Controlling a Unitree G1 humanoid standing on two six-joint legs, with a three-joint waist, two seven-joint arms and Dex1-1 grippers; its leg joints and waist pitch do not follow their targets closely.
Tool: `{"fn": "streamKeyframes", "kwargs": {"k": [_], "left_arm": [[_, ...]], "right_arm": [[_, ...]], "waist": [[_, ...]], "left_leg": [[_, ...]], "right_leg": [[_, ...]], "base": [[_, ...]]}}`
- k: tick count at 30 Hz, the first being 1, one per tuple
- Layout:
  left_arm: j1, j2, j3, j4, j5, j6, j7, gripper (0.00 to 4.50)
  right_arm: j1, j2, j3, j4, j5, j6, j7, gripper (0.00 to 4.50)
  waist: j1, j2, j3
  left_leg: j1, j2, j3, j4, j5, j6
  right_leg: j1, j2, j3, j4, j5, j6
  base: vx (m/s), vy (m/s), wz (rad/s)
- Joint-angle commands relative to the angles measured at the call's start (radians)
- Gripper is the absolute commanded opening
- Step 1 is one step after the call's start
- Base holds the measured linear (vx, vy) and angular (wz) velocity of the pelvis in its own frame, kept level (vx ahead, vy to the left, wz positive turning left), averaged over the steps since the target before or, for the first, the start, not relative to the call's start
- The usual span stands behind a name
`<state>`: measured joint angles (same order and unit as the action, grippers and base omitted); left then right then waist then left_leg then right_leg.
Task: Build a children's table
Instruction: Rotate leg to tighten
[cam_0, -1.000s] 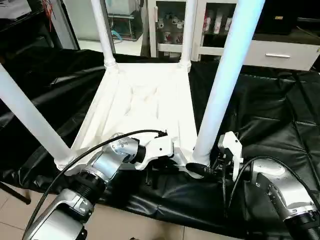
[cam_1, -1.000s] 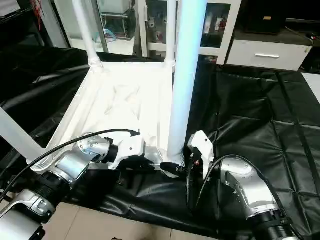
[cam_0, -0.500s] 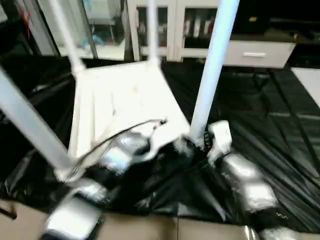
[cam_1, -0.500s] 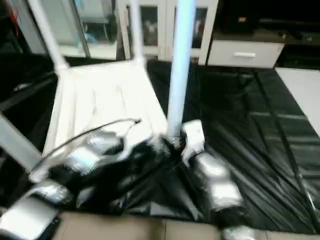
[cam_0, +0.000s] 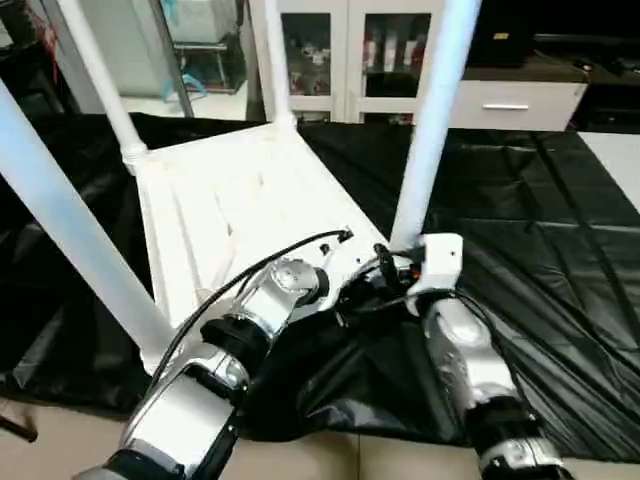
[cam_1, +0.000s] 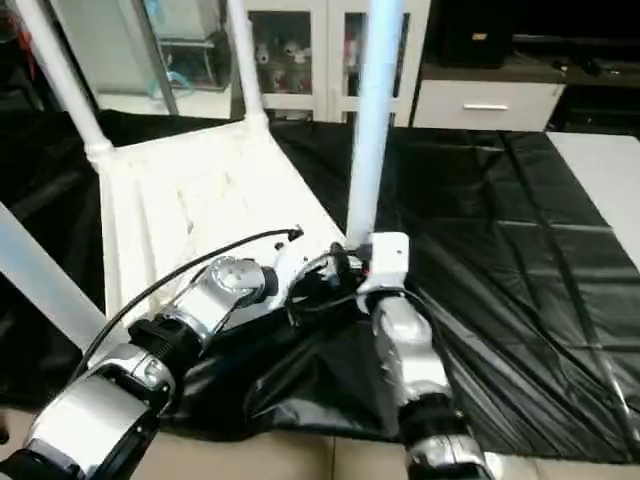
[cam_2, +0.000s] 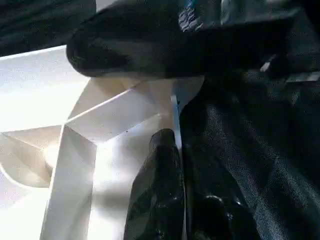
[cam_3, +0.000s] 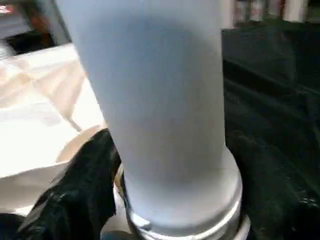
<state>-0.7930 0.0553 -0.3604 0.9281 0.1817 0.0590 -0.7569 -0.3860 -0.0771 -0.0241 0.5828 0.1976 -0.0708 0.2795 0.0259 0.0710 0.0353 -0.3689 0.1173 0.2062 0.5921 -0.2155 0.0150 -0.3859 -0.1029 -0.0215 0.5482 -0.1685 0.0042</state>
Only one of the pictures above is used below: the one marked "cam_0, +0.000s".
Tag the white plastic table top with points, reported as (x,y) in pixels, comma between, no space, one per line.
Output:
(225,210)

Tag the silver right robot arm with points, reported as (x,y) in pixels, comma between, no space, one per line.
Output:
(465,350)

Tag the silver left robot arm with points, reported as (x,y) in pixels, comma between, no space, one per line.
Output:
(180,415)

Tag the black work mat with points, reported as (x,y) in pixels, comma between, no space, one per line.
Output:
(525,225)

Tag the white glass door cabinet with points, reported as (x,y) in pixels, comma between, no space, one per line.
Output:
(345,60)

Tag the white drawer unit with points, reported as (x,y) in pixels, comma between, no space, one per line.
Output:
(550,100)

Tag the black speaker box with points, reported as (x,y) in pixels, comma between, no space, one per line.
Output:
(500,50)

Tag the teal plastic bag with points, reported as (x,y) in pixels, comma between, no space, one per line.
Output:
(192,80)

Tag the black desk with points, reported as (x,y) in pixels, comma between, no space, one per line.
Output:
(600,75)

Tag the black stand leg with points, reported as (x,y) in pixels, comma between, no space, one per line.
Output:
(20,429)

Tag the metal framed glass panel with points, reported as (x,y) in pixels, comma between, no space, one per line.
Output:
(65,50)

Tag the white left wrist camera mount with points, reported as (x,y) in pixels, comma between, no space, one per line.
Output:
(345,260)

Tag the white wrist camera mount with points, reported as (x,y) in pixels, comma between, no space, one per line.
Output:
(345,260)
(442,255)

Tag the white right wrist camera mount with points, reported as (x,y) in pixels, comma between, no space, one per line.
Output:
(442,255)

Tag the glass tank with dark frame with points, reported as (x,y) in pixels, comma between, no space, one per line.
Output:
(210,65)

